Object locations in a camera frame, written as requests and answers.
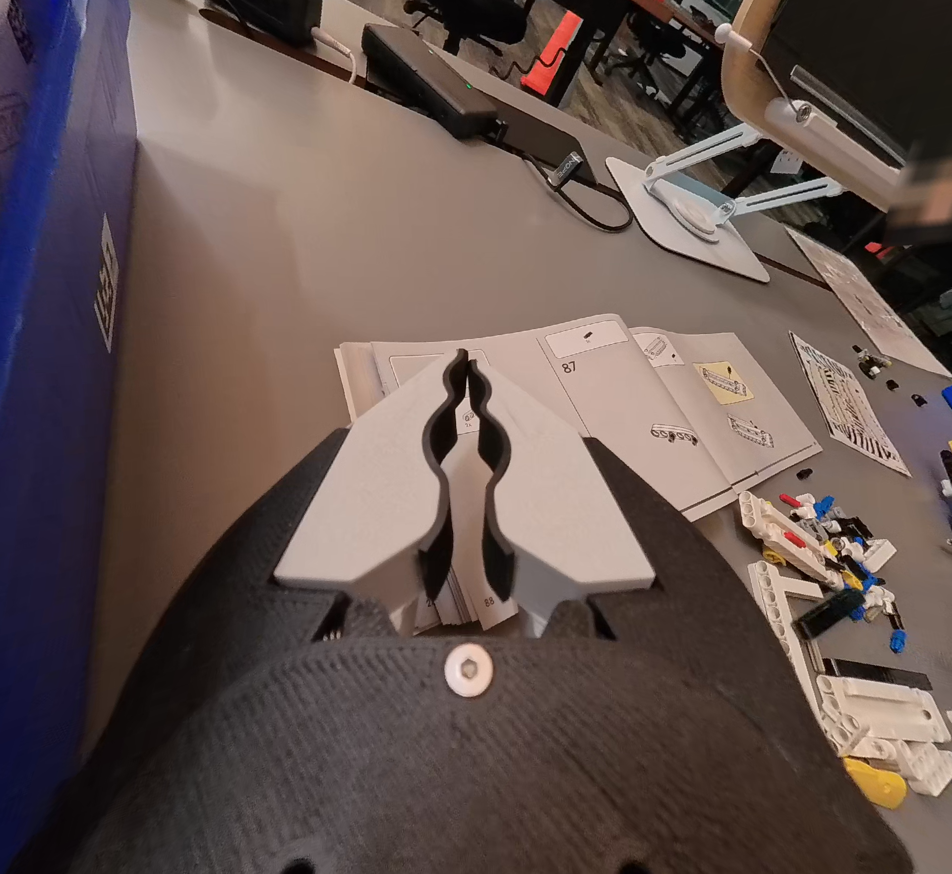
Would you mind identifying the computer monitor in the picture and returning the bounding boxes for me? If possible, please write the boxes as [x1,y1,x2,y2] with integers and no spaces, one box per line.
[720,0,952,213]

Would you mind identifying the blue plastic storage bin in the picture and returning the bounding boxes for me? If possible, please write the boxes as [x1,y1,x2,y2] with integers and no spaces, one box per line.
[0,0,140,874]

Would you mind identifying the dark translucent lego beam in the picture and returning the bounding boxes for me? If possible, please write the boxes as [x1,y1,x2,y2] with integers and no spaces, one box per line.
[794,587,868,641]

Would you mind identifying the black usb cable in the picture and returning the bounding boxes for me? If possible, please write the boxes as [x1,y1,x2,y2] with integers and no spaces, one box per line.
[521,151,635,233]

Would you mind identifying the black flat docking station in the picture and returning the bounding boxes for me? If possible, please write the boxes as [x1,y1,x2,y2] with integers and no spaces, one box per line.
[487,108,600,188]

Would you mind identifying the lego instruction booklet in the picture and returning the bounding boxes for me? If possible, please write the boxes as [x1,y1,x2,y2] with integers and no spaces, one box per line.
[335,314,823,630]

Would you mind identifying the black power adapter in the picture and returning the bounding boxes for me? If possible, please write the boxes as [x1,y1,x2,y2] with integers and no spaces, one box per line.
[362,24,499,140]

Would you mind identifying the white monitor stand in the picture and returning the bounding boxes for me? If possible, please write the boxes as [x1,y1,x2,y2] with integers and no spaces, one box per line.
[606,97,912,285]

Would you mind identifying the white cable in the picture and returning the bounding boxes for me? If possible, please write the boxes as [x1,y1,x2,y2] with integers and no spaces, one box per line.
[314,28,359,84]

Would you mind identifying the flat black lego strip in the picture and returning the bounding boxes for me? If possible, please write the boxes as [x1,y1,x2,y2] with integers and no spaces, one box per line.
[822,658,934,694]

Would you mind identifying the white lego beam assembly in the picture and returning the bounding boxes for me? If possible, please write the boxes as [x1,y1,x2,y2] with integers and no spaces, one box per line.
[740,492,846,586]

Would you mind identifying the pile of small lego pieces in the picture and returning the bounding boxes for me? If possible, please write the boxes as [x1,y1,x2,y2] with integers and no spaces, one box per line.
[777,491,912,655]

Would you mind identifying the yellow lego piece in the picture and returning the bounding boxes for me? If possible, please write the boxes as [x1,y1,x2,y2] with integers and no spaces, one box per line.
[844,757,910,810]

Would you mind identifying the zebra print sticker sheet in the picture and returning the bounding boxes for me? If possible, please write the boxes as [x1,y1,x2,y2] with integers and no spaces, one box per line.
[787,226,952,377]
[788,331,912,477]

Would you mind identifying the white lego panel assembly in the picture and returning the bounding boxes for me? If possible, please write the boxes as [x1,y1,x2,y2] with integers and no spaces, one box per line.
[817,673,952,778]

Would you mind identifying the white lego frame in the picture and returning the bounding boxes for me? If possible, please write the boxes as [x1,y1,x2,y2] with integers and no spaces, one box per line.
[747,560,828,676]

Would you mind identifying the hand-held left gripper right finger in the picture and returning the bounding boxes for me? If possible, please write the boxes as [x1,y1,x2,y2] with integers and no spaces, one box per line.
[467,359,657,639]

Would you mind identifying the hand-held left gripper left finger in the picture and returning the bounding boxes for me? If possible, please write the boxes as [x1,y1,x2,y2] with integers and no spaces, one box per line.
[274,348,471,633]

